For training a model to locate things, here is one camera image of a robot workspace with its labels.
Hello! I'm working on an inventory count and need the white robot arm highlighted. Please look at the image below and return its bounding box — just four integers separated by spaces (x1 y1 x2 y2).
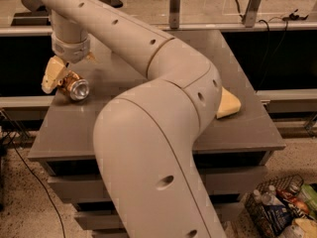
42 0 227 238

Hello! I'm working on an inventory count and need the yellow sponge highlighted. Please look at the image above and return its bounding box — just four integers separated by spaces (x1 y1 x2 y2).
216 87 241 119

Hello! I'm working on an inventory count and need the grey drawer cabinet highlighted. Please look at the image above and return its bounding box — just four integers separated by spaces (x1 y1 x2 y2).
27 30 286 238

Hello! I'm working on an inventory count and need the top grey drawer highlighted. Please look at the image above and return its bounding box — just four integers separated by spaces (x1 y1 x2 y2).
48 166 267 203

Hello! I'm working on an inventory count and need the middle grey drawer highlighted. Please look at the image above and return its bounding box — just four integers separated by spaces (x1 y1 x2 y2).
74 201 244 230

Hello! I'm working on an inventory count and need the clear plastic water bottle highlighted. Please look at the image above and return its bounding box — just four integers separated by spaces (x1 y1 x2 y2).
261 185 282 205

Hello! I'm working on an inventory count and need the blue snack bag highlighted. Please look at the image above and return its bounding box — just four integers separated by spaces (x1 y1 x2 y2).
264 205 293 235

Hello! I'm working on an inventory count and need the green snack bag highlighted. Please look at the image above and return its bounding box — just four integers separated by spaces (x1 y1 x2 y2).
298 183 317 211

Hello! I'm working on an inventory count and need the black floor cable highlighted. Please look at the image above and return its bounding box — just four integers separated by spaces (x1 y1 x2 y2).
0 109 67 238

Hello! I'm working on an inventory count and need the middle metal bracket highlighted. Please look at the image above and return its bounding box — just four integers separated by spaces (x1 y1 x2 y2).
168 0 180 29

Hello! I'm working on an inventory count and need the metal bracket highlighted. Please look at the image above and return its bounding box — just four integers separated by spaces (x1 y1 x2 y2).
242 0 262 28
168 0 180 29

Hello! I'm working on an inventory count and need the right metal bracket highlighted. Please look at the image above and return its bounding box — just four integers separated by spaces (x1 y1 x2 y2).
242 0 262 28

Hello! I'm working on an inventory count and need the black cable on ledge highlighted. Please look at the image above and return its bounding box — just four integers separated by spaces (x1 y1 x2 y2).
231 0 303 35

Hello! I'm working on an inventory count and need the wire basket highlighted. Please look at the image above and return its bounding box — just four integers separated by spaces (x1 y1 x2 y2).
245 175 306 238

